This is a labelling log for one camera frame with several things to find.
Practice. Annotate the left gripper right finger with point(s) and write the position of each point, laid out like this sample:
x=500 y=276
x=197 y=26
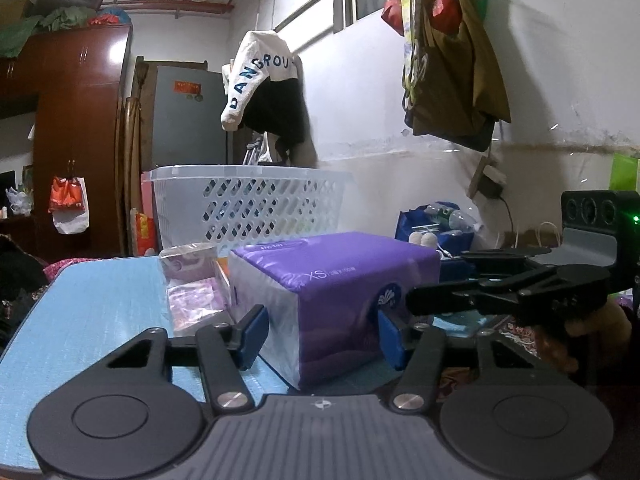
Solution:
x=416 y=350

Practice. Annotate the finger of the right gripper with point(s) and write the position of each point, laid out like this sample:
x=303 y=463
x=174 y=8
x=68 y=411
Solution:
x=504 y=259
x=510 y=295

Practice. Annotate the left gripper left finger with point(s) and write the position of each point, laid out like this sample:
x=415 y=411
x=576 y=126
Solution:
x=223 y=353

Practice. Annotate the small pink tissue packet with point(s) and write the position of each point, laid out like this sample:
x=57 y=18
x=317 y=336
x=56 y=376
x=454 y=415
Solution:
x=198 y=291

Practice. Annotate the purple tissue pack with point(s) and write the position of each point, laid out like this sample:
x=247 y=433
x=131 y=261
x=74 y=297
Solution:
x=322 y=294

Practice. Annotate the clear plastic basket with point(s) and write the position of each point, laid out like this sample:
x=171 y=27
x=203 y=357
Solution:
x=231 y=206

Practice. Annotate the blue shopping bag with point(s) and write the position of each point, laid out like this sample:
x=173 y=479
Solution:
x=444 y=227

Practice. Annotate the green box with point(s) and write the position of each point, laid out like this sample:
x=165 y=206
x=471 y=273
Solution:
x=624 y=173

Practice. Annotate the olive brown hanging bag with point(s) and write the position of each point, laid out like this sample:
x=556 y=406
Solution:
x=453 y=85

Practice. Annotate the orange white plastic bag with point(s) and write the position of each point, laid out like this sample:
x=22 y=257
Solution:
x=68 y=205

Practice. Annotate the grey door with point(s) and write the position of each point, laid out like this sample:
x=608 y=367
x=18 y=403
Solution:
x=186 y=127

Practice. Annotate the black hanging garment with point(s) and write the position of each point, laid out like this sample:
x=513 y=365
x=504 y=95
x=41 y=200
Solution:
x=278 y=108

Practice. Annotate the white hoodie blue letters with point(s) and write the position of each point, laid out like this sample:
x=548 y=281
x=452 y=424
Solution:
x=262 y=55

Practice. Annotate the dark red wooden wardrobe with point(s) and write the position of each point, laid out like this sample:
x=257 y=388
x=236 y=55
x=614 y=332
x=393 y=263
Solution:
x=72 y=80

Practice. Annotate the red ceiling pipe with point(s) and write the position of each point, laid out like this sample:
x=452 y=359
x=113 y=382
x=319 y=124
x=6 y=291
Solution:
x=174 y=6

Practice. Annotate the green bundle on wardrobe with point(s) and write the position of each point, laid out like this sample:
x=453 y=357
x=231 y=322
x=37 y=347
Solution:
x=14 y=37

